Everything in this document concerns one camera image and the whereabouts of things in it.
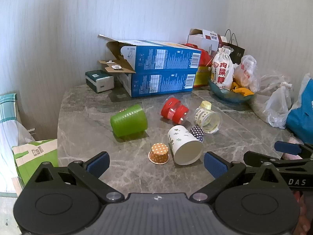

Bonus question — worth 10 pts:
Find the blue bag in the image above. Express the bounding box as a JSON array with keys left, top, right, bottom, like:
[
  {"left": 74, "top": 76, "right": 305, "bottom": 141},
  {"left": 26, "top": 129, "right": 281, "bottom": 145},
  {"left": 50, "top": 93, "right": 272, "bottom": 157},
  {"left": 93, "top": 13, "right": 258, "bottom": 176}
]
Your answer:
[{"left": 286, "top": 73, "right": 313, "bottom": 145}]

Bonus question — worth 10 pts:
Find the person's right hand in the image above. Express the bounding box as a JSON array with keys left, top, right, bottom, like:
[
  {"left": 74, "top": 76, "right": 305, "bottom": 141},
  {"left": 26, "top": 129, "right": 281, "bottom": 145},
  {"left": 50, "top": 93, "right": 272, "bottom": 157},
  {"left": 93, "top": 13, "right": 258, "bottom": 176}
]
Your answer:
[{"left": 293, "top": 190, "right": 313, "bottom": 235}]

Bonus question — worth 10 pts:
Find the black paper bag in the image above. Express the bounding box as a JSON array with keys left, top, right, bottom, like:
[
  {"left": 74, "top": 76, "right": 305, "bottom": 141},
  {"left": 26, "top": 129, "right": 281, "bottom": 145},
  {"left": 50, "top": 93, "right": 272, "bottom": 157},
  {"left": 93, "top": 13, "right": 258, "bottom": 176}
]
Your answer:
[{"left": 221, "top": 29, "right": 245, "bottom": 64}]

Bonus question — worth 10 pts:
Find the orange snack packet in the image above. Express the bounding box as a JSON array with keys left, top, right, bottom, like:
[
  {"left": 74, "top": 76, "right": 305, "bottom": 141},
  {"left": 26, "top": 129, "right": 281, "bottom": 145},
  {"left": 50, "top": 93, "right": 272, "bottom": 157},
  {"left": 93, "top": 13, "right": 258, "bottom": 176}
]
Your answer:
[{"left": 230, "top": 81, "right": 255, "bottom": 96}]

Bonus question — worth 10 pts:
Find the green plastic cup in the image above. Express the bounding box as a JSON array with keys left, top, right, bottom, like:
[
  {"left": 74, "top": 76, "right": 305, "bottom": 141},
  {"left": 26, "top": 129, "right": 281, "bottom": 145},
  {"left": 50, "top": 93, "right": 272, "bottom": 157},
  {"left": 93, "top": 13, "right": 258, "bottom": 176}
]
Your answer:
[{"left": 110, "top": 104, "right": 148, "bottom": 137}]

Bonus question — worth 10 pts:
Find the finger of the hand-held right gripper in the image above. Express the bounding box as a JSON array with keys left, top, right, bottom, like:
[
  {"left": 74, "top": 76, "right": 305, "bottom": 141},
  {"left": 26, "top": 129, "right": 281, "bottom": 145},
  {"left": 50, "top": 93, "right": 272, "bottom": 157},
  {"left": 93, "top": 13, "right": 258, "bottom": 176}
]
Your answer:
[
  {"left": 274, "top": 141, "right": 313, "bottom": 156},
  {"left": 244, "top": 151, "right": 313, "bottom": 169}
]

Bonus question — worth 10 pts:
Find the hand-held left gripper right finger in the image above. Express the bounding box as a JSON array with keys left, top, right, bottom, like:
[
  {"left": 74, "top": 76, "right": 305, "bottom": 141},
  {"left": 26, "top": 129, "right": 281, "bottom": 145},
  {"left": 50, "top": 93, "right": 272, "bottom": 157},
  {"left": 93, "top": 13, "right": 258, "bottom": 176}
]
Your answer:
[{"left": 189, "top": 151, "right": 292, "bottom": 203}]

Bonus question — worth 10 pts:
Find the clear cup with red bands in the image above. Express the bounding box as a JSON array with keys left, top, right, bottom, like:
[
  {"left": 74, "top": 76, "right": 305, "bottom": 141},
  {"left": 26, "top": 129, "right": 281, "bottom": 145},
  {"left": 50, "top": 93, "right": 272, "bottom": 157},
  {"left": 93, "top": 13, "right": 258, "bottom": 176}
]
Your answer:
[{"left": 160, "top": 96, "right": 190, "bottom": 125}]

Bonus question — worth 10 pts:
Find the blue carton with open flap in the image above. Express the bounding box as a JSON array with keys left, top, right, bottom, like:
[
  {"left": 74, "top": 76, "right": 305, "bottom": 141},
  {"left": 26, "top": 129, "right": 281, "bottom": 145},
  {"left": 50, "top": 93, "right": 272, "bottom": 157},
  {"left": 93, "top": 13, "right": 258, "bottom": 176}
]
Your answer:
[{"left": 98, "top": 34, "right": 202, "bottom": 74}]

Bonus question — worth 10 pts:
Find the clear cup with yellow pattern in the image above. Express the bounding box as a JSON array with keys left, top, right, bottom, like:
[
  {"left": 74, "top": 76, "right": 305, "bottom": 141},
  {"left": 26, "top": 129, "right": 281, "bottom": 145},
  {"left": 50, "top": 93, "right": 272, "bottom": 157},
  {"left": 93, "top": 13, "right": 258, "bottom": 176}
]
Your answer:
[{"left": 194, "top": 108, "right": 223, "bottom": 135}]

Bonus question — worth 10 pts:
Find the plaid cloth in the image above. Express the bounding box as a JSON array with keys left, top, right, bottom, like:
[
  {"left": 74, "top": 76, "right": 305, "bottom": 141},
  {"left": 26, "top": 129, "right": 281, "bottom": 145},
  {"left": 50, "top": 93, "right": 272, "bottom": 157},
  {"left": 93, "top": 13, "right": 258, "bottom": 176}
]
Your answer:
[{"left": 0, "top": 92, "right": 19, "bottom": 123}]

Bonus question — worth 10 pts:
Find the teal bowl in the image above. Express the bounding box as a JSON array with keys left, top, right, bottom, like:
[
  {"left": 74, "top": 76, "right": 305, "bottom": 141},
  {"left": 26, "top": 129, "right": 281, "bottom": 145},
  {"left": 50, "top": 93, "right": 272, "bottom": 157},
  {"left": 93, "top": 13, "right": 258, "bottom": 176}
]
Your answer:
[{"left": 208, "top": 80, "right": 255, "bottom": 104}]

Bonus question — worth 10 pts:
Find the white cloth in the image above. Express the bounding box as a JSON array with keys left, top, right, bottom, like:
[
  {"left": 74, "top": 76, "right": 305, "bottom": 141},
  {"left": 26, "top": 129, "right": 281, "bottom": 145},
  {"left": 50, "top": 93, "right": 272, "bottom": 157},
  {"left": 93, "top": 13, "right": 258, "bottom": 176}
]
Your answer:
[{"left": 0, "top": 120, "right": 36, "bottom": 194}]

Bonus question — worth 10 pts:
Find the navy polka dot cupcake liner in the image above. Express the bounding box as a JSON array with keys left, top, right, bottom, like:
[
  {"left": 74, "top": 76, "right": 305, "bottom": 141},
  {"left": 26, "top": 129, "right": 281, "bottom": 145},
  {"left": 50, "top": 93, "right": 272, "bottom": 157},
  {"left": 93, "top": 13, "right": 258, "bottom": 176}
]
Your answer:
[{"left": 189, "top": 126, "right": 205, "bottom": 142}]

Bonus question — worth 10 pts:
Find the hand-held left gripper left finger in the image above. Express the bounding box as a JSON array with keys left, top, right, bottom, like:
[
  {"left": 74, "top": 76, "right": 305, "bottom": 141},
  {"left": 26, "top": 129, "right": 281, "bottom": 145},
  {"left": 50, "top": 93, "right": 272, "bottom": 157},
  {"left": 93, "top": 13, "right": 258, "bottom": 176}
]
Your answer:
[{"left": 24, "top": 151, "right": 126, "bottom": 203}]

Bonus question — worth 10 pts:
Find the green and white tissue pack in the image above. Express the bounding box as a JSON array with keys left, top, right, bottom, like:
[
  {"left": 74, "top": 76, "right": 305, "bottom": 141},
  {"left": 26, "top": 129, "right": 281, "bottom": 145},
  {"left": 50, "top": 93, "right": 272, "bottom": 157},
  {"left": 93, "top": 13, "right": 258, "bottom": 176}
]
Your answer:
[{"left": 85, "top": 70, "right": 114, "bottom": 94}]

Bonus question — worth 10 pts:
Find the green and white box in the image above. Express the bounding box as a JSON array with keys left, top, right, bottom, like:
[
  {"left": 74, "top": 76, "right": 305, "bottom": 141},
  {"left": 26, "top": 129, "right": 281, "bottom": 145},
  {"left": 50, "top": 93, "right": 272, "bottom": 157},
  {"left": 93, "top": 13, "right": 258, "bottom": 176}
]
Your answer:
[{"left": 12, "top": 139, "right": 59, "bottom": 185}]

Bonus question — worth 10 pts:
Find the white plastic bag red print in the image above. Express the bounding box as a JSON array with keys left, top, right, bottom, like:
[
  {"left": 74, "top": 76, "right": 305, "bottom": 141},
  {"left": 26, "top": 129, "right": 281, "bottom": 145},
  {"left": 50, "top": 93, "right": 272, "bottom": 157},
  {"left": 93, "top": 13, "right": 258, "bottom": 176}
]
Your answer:
[{"left": 233, "top": 55, "right": 260, "bottom": 93}]

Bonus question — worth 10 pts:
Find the white and red cardboard box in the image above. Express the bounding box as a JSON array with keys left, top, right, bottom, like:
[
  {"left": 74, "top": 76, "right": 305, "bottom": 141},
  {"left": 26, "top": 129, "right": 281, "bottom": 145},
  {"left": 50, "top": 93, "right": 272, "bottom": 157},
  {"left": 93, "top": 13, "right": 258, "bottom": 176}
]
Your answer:
[{"left": 187, "top": 28, "right": 228, "bottom": 54}]

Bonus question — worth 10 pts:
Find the orange polka dot cupcake liner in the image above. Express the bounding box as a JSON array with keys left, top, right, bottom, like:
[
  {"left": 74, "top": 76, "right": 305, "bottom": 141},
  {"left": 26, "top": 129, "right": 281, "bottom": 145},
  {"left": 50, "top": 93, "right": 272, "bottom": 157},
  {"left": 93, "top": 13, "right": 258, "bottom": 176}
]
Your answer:
[{"left": 148, "top": 143, "right": 170, "bottom": 164}]

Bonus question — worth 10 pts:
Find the white drawstring pouch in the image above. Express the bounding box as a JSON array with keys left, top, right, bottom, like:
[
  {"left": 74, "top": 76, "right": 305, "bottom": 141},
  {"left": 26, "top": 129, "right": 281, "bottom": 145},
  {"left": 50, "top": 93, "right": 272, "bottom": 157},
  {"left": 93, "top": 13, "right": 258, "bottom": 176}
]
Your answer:
[{"left": 211, "top": 47, "right": 235, "bottom": 90}]

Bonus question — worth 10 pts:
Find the red and yellow box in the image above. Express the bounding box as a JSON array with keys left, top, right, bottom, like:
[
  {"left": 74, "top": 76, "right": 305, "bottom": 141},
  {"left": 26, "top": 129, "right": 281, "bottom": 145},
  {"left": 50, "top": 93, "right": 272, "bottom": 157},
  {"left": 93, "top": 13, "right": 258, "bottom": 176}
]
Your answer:
[{"left": 184, "top": 43, "right": 214, "bottom": 88}]

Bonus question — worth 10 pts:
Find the clear plastic bag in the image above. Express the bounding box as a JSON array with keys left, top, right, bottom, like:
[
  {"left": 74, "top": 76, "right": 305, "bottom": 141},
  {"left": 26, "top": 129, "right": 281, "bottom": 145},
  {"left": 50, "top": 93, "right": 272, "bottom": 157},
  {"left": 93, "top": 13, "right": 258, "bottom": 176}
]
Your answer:
[{"left": 250, "top": 71, "right": 293, "bottom": 129}]

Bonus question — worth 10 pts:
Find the white leaf print paper cup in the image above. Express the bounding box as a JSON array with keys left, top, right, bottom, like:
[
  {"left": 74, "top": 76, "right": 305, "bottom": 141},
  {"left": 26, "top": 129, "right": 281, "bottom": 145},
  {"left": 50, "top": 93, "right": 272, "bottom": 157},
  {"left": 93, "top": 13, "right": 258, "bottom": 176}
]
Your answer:
[{"left": 167, "top": 125, "right": 204, "bottom": 166}]

